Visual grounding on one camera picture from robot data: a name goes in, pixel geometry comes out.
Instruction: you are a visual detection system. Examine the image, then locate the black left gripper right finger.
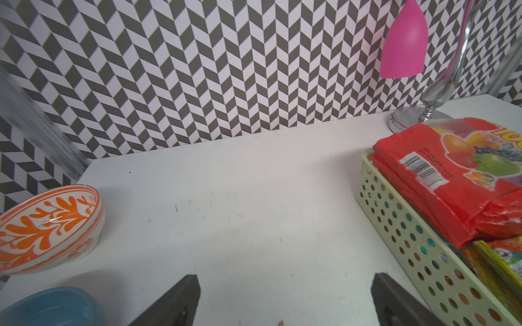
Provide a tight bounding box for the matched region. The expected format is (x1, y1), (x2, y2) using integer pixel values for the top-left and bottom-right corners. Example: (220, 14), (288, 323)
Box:
(371, 273), (445, 326)

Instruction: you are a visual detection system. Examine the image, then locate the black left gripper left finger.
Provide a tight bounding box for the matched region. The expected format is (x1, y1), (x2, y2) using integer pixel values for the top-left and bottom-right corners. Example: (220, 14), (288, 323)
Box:
(130, 274), (201, 326)

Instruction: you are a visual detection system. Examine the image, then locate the orange Fox's candy bag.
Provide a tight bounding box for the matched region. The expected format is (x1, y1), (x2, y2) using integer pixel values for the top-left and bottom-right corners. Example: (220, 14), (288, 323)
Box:
(462, 236), (521, 321)

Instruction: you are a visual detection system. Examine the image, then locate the red cocoaland candy bag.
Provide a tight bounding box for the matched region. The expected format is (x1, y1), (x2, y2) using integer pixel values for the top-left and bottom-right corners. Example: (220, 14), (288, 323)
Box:
(371, 118), (521, 248)

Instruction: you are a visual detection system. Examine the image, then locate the green perforated plastic basket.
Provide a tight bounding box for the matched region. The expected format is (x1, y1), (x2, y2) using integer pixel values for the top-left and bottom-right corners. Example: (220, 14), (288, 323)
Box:
(356, 149), (519, 325)

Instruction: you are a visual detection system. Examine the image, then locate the blue small bowl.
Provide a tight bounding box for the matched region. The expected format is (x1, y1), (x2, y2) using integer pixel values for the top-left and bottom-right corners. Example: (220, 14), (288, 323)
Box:
(1, 287), (106, 325)

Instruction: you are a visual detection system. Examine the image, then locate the orange patterned small bowl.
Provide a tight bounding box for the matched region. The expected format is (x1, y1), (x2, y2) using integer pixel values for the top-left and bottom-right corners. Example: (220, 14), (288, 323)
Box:
(1, 185), (106, 277)

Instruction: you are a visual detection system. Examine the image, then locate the chrome glass holder stand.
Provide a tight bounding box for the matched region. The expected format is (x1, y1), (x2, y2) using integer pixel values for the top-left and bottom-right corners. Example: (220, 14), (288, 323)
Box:
(388, 0), (485, 133)

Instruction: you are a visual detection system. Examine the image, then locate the pink plastic wine glass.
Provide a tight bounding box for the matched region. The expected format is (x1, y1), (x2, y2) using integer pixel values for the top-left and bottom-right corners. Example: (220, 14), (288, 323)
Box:
(379, 0), (429, 79)

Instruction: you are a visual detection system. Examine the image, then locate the aluminium frame post left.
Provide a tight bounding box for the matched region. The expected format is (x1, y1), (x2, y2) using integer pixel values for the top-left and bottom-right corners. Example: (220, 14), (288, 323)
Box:
(1, 69), (90, 181)

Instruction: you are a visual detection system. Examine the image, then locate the aluminium frame post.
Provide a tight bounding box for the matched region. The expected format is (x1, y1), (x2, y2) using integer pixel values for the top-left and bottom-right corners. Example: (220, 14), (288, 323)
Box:
(481, 39), (521, 96)
(1, 69), (90, 181)

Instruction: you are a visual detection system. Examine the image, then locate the aluminium frame post right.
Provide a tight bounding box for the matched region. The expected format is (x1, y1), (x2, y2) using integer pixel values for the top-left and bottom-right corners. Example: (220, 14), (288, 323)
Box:
(481, 39), (521, 96)

